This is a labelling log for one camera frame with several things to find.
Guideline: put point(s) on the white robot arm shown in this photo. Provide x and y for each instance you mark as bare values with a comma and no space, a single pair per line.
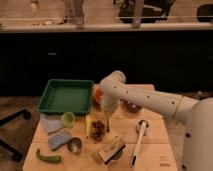
196,115

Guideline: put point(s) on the green plastic tray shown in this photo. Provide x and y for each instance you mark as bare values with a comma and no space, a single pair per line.
63,95

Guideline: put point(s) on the orange bowl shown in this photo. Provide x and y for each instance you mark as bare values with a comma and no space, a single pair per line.
98,96

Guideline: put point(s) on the dark purple bowl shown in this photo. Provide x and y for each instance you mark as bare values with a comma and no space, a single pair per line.
130,107

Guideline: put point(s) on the yellow stick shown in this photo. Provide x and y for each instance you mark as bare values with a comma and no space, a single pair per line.
87,125

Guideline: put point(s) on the brown dried food pile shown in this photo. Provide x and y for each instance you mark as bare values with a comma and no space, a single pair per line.
97,130

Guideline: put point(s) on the small green cup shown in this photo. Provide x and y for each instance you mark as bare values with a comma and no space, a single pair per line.
68,119

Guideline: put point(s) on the wooden table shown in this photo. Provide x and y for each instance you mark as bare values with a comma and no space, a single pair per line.
155,155

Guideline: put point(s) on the grey cloth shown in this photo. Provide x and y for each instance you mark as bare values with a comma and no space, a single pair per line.
50,125

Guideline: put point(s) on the wooden block brush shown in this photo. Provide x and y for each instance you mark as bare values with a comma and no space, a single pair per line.
111,149

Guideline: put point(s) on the small metal cup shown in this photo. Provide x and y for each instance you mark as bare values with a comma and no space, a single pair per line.
75,145

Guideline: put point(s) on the blue sponge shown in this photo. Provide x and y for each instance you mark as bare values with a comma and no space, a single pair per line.
59,140

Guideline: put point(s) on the white handled brush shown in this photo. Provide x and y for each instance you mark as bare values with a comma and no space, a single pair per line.
140,129

